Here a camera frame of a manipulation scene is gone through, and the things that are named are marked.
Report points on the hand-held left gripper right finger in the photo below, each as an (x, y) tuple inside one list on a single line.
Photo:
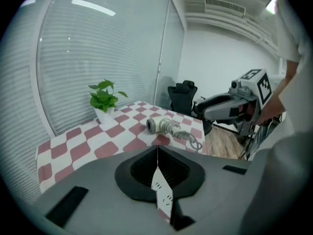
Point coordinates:
[(220, 187)]

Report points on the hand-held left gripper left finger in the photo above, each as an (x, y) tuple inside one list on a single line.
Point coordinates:
[(93, 192)]

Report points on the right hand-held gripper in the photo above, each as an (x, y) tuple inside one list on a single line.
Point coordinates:
[(259, 87)]

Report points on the white hair dryer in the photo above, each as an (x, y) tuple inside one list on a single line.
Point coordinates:
[(152, 125)]

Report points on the person's right forearm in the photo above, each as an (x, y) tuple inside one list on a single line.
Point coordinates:
[(276, 99)]

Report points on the black office chair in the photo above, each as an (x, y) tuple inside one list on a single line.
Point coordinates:
[(181, 99)]

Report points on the red white checkered tablecloth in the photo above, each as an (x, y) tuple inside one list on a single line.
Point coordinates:
[(80, 143)]

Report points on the white paper tag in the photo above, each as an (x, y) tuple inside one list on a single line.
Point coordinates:
[(162, 190)]

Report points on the white plant pot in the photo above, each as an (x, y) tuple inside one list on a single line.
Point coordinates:
[(105, 116)]

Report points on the green potted plant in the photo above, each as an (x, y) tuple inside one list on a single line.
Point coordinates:
[(104, 99)]

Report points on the ceiling air vent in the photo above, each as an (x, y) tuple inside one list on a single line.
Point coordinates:
[(225, 6)]

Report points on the ceiling light panel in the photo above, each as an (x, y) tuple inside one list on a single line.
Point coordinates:
[(272, 4)]

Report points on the glass partition with blinds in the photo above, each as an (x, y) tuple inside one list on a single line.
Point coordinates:
[(102, 57)]

